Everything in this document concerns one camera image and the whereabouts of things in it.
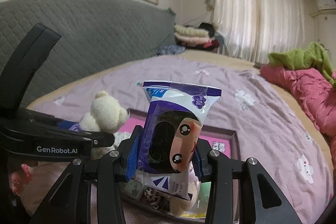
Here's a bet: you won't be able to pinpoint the cream plush bear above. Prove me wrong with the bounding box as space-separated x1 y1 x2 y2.
79 90 130 160

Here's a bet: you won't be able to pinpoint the leopard print fabric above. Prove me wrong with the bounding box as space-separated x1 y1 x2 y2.
143 187 170 212

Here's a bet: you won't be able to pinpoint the purple cartoon face wipes pack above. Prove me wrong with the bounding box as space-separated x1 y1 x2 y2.
133 81 222 200

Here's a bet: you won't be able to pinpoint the baby doll floral clothes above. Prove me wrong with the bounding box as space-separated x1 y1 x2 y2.
123 180 145 201

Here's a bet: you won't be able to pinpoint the person's hand red nails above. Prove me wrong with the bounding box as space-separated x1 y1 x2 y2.
9 161 38 196

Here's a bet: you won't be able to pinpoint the purple cardboard box tray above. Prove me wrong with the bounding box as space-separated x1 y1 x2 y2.
115 108 240 219

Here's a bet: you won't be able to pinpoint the lilac patterned bed sheet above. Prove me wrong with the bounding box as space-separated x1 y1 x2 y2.
30 52 334 223

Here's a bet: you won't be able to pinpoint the pink quilted comforter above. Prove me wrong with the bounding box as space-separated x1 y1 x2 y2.
260 64 336 162

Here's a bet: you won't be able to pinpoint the grey quilted headboard cover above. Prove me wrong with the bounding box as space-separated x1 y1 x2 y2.
1 0 175 107

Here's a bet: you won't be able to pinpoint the green blanket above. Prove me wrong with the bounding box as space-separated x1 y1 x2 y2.
268 42 335 88

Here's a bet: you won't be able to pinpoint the dark patterned cloth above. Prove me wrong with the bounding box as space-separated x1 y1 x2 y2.
157 45 186 56

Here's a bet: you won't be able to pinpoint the folded clothes stack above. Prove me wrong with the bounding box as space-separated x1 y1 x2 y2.
174 22 224 52

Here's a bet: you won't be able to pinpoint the white pleated curtain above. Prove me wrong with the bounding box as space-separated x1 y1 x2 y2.
213 0 305 63

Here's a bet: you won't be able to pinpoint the white air conditioner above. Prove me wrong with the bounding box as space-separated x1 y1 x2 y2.
317 0 336 11

